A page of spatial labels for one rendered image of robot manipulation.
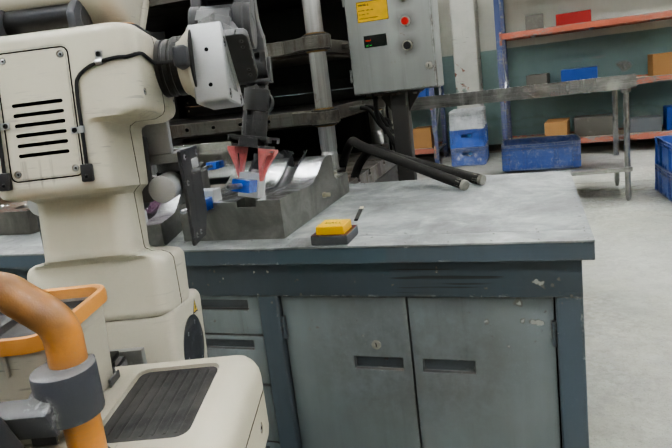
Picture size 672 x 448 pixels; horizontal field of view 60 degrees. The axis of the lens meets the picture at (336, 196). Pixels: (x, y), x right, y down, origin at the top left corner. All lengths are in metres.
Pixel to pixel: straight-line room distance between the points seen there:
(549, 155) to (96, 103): 4.34
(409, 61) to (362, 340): 1.06
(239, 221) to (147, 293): 0.46
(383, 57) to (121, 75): 1.35
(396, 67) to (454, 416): 1.18
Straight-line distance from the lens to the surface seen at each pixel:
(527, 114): 7.84
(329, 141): 2.01
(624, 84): 4.73
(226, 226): 1.35
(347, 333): 1.32
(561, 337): 1.24
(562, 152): 4.93
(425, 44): 2.04
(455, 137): 6.95
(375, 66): 2.07
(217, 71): 0.86
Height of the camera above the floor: 1.12
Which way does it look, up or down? 11 degrees down
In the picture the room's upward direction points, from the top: 7 degrees counter-clockwise
